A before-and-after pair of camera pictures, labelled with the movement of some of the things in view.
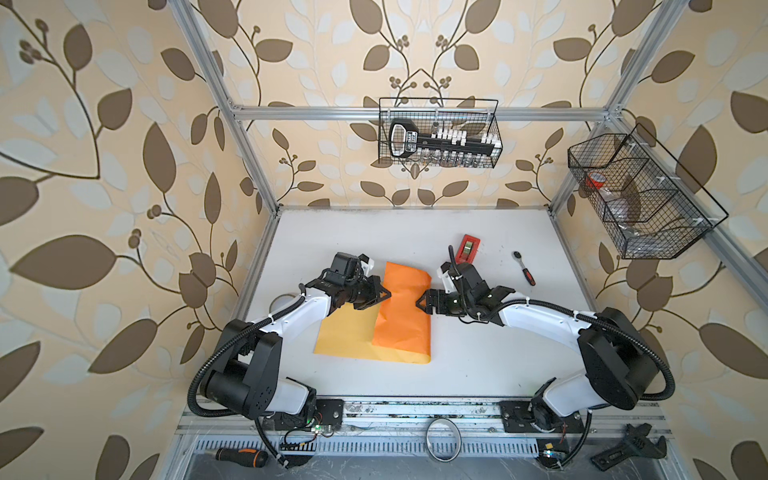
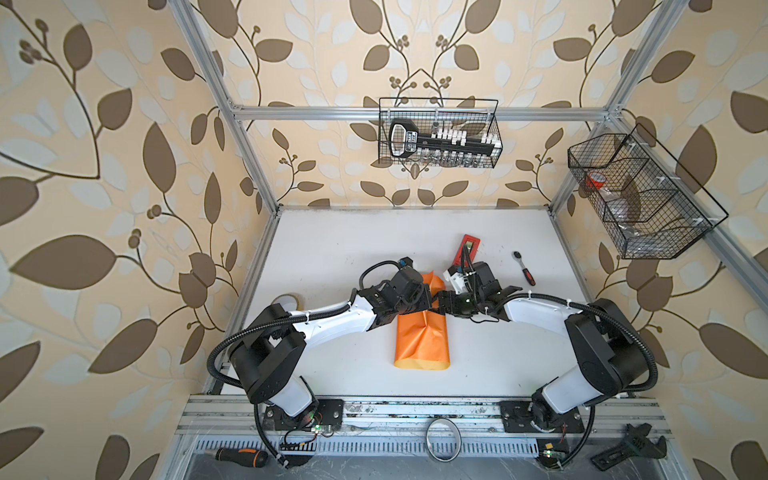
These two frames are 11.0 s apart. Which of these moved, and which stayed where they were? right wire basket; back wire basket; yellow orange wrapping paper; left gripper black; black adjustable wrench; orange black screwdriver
Moved: yellow orange wrapping paper; left gripper black
Stayed: back wire basket; orange black screwdriver; right wire basket; black adjustable wrench
